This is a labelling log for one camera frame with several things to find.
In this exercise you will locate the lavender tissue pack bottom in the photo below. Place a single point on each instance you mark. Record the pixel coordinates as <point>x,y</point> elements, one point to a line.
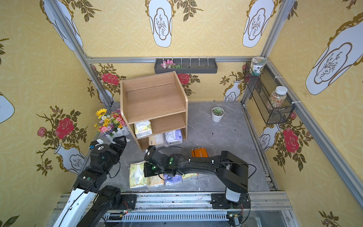
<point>173,137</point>

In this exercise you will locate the yellow green tissue pack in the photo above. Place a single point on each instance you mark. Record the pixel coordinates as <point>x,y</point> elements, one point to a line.
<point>188,177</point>

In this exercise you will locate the pale yellow tissue pack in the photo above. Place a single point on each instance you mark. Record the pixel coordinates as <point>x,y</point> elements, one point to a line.
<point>137,178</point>

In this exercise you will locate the white green tissue pack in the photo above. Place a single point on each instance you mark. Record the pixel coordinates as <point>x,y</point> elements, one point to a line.
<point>143,129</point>

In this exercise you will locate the black wire wall basket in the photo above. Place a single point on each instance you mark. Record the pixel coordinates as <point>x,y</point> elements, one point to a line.
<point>259,89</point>

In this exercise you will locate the pink flowers in tray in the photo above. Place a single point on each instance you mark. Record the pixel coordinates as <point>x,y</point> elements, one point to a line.
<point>169,64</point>

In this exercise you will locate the metal base rail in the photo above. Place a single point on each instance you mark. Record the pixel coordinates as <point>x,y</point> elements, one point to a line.
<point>195,206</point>

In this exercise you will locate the glass jar white lid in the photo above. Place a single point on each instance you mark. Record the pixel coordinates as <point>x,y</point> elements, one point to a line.
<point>277,98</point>

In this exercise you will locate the artificial flower bouquet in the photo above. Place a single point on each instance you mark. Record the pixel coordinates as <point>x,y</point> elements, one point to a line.
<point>109,123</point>

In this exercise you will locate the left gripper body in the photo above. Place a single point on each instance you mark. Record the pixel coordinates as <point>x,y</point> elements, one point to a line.
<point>117,143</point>

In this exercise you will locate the grey wall tray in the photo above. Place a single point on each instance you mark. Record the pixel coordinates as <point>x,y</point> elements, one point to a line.
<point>189,65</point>

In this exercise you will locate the wooden three-tier shelf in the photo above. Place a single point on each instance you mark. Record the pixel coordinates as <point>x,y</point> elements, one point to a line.
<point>158,98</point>

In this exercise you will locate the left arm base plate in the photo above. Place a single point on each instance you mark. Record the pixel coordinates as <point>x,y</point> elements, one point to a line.
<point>125,202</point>

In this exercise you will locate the patterned jar white lid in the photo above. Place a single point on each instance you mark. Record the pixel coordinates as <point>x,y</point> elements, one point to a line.
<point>257,65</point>

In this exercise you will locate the beige tissue pack bottom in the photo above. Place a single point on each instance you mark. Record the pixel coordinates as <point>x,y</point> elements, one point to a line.
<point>156,140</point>

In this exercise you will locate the beige orange tissue pack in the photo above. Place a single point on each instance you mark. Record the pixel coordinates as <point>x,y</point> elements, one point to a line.
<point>154,181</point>

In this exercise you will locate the small potted cactus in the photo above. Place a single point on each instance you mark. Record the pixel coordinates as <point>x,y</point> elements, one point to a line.
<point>217,114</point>

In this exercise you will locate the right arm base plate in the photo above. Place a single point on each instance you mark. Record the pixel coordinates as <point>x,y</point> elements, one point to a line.
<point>219,201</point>

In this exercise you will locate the purple tissue pack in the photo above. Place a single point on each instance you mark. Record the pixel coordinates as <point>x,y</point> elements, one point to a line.
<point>172,180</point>

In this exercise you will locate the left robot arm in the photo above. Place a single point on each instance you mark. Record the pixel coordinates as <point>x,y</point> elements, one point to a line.
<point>88,201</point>

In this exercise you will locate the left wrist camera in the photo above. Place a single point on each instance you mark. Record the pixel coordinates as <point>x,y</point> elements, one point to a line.
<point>95,143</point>

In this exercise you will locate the white picket fence planter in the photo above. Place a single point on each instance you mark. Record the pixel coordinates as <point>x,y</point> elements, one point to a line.
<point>118,133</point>

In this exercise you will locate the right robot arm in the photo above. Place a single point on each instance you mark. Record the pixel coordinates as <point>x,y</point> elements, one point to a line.
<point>232,171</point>

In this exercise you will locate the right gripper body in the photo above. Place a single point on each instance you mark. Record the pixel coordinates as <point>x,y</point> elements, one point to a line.
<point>150,160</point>

